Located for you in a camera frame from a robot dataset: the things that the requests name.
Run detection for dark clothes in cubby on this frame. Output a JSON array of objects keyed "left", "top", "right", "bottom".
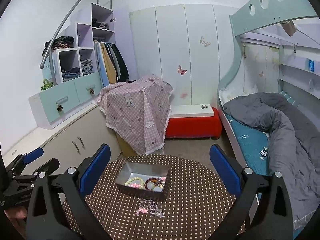
[{"left": 92, "top": 18, "right": 109, "bottom": 29}]

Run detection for beige low cabinet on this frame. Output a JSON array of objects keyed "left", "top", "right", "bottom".
[{"left": 0, "top": 104, "right": 123, "bottom": 180}]

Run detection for green plant decoration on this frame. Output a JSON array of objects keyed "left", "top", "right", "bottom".
[{"left": 41, "top": 79, "right": 54, "bottom": 91}]

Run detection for dark red bead bracelet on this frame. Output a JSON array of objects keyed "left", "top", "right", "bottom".
[{"left": 144, "top": 177, "right": 166, "bottom": 190}]

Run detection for folded grey jeans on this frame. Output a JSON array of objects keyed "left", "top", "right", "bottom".
[{"left": 80, "top": 59, "right": 93, "bottom": 75}]

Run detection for white cloth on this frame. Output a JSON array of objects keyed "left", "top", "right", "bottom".
[{"left": 219, "top": 85, "right": 258, "bottom": 103}]

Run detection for grey metal handrail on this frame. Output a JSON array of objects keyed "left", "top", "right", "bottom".
[{"left": 39, "top": 0, "right": 115, "bottom": 68}]

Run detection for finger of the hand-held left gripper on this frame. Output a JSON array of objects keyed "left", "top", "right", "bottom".
[
  {"left": 5, "top": 147, "right": 44, "bottom": 173},
  {"left": 11, "top": 158, "right": 60, "bottom": 188}
]

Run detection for red storage bench white top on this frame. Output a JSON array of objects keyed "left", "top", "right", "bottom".
[{"left": 165, "top": 104, "right": 222, "bottom": 140}]

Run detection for pale jade bangle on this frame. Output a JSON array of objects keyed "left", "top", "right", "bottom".
[{"left": 146, "top": 181, "right": 164, "bottom": 193}]

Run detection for teal bunk bed frame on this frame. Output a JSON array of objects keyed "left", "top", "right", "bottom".
[{"left": 217, "top": 0, "right": 320, "bottom": 240}]

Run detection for white wardrobe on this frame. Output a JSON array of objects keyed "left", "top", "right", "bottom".
[{"left": 129, "top": 4, "right": 242, "bottom": 108}]

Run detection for grey metal tin box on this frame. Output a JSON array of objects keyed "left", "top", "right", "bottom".
[{"left": 114, "top": 162, "right": 170, "bottom": 202}]

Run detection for brown bag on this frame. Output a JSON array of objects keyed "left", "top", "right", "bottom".
[{"left": 280, "top": 20, "right": 297, "bottom": 37}]

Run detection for person's left hand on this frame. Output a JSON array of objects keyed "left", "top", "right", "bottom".
[{"left": 4, "top": 205, "right": 28, "bottom": 222}]

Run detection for lilac stair shelf cabinet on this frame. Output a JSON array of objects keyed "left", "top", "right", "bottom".
[{"left": 28, "top": 3, "right": 138, "bottom": 130}]

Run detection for grey duvet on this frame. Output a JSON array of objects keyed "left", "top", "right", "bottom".
[{"left": 222, "top": 92, "right": 320, "bottom": 225}]

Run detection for black hanging jacket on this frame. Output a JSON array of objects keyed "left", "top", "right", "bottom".
[{"left": 110, "top": 44, "right": 129, "bottom": 82}]

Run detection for mustard hanging coat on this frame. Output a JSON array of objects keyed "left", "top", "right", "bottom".
[{"left": 101, "top": 43, "right": 117, "bottom": 84}]

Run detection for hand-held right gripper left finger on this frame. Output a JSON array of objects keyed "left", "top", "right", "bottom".
[{"left": 26, "top": 144, "right": 118, "bottom": 240}]

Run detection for folded dark jeans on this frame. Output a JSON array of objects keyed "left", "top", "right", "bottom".
[{"left": 62, "top": 67, "right": 81, "bottom": 82}]

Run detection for polka dot round table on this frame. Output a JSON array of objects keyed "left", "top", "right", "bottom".
[{"left": 62, "top": 155, "right": 247, "bottom": 240}]

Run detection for pink bear-print cloth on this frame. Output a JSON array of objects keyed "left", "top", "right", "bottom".
[{"left": 97, "top": 75, "right": 173, "bottom": 155}]

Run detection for pile of dark clothes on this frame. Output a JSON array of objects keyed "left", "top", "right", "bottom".
[{"left": 44, "top": 36, "right": 75, "bottom": 52}]

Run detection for teal bed sheet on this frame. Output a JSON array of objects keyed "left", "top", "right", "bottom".
[{"left": 229, "top": 119, "right": 275, "bottom": 178}]

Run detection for clear crystal bracelet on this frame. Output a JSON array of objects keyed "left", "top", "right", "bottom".
[{"left": 139, "top": 198, "right": 166, "bottom": 218}]

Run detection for light blue hanging shirt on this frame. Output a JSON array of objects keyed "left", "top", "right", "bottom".
[{"left": 94, "top": 42, "right": 109, "bottom": 87}]

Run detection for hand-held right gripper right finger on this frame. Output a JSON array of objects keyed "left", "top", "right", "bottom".
[{"left": 209, "top": 144, "right": 294, "bottom": 240}]

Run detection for cream bead bracelet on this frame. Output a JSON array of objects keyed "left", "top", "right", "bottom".
[{"left": 125, "top": 177, "right": 145, "bottom": 187}]

